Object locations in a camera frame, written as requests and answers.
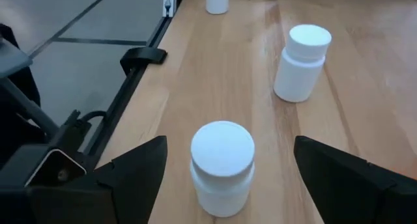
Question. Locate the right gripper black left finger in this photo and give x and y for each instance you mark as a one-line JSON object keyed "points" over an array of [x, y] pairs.
{"points": [[137, 185]]}

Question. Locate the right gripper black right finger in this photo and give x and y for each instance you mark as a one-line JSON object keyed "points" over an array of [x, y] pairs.
{"points": [[342, 191]]}

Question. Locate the black table frame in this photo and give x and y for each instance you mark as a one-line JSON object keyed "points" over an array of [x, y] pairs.
{"points": [[123, 97]]}

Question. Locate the black frame clip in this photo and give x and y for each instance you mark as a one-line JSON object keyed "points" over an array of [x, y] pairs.
{"points": [[143, 56]]}

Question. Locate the white aluminium post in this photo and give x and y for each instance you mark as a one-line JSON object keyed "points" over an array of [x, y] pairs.
{"points": [[168, 2]]}

